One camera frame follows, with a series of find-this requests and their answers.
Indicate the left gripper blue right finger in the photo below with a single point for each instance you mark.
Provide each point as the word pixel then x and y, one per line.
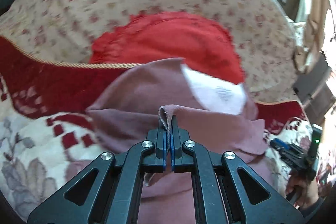
pixel 225 188

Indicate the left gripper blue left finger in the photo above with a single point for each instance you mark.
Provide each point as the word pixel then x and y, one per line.
pixel 108 190

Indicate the mauve pink long-sleeve shirt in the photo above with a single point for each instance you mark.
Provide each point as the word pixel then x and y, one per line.
pixel 217 114

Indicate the person's right hand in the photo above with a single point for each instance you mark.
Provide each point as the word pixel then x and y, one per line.
pixel 309 190

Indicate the grey cabinet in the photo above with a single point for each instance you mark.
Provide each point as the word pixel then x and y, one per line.
pixel 313 92

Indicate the red and cream patterned blanket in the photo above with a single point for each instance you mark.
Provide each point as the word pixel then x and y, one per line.
pixel 47 138

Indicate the red ruffled cushion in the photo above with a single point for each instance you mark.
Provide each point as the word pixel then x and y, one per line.
pixel 204 44

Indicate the beige satin curtain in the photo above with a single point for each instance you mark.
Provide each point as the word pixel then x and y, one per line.
pixel 310 33

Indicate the floral beige bedsheet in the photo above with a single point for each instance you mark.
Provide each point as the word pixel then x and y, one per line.
pixel 63 30

